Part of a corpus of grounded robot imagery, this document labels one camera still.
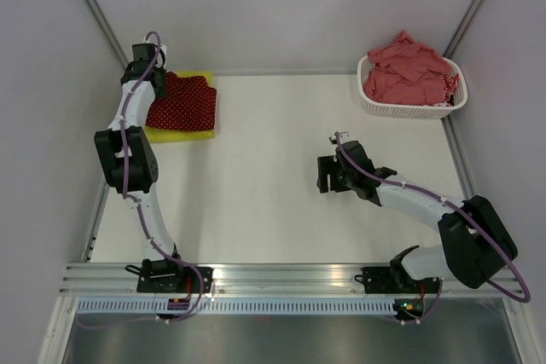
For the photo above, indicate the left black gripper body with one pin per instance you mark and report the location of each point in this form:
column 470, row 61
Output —
column 161, row 92

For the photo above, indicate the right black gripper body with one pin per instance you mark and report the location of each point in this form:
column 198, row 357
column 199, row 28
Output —
column 345, row 177

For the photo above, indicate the red polka dot garment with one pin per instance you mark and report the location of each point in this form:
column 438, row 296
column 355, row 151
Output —
column 183, row 104

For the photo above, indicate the yellow-green trousers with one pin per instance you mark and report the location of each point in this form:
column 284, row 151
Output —
column 187, row 134

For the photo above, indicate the pink red garment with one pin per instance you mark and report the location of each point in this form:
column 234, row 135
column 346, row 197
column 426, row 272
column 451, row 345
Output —
column 406, row 72

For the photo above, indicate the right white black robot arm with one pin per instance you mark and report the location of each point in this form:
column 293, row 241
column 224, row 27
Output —
column 474, row 243

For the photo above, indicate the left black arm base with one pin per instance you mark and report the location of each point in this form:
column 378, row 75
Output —
column 169, row 277

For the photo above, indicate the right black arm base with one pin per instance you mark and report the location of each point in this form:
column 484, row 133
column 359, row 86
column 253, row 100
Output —
column 389, row 281

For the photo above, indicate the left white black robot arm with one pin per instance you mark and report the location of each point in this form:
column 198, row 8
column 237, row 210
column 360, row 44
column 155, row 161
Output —
column 127, row 159

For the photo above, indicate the white plastic laundry basket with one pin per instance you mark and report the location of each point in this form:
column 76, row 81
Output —
column 459, row 97

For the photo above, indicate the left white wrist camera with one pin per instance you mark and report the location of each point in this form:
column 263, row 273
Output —
column 158, row 52

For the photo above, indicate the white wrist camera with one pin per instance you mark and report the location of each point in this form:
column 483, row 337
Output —
column 158, row 52
column 340, row 137

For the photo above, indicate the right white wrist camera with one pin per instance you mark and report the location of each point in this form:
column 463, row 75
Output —
column 340, row 137

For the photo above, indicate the left aluminium frame post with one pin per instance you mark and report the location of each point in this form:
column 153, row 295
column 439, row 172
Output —
column 98, row 16

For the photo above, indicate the aluminium frame post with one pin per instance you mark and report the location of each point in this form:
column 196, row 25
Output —
column 98, row 16
column 462, row 29

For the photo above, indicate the white slotted cable duct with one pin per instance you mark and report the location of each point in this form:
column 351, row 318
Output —
column 241, row 306

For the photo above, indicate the aluminium mounting rail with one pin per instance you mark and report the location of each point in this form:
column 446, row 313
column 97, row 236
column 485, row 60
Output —
column 236, row 280

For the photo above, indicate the right aluminium frame post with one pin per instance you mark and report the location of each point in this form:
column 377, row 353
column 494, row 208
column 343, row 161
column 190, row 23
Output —
column 462, row 29

